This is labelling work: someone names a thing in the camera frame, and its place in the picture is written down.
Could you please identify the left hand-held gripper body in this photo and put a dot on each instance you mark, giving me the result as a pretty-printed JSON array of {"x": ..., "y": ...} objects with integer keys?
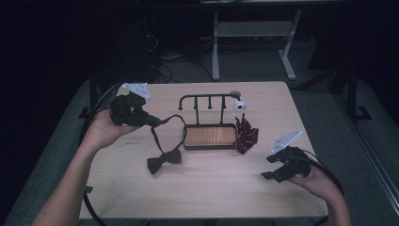
[{"x": 128, "y": 109}]

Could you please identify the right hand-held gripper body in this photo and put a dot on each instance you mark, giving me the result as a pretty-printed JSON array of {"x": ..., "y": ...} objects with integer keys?
[{"x": 296, "y": 163}]

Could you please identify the dark red striped bow tie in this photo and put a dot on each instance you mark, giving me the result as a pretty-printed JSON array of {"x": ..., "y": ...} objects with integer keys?
[{"x": 247, "y": 135}]

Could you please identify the black bow tie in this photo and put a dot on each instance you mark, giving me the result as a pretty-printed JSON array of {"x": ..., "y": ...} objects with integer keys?
[{"x": 164, "y": 158}]

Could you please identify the black hook rack wooden tray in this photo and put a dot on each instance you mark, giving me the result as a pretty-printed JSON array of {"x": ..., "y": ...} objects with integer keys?
[{"x": 210, "y": 136}]

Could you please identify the person's right hand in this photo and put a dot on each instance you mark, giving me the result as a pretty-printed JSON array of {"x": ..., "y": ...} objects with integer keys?
[{"x": 318, "y": 183}]

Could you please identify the person's left hand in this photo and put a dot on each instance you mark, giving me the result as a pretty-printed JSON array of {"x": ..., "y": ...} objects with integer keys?
[{"x": 102, "y": 132}]

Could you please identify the black metal stand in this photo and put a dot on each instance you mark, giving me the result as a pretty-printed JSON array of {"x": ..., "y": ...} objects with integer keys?
[
  {"x": 93, "y": 94},
  {"x": 353, "y": 94}
]

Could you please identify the grey round disc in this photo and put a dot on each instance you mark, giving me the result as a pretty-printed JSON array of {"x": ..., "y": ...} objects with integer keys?
[{"x": 235, "y": 93}]

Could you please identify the grey tape strip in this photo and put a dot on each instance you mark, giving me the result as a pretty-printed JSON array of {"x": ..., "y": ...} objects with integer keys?
[{"x": 89, "y": 189}]

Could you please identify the grey metal desk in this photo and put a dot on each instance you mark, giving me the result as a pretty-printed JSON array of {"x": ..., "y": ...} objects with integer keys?
[{"x": 251, "y": 29}]

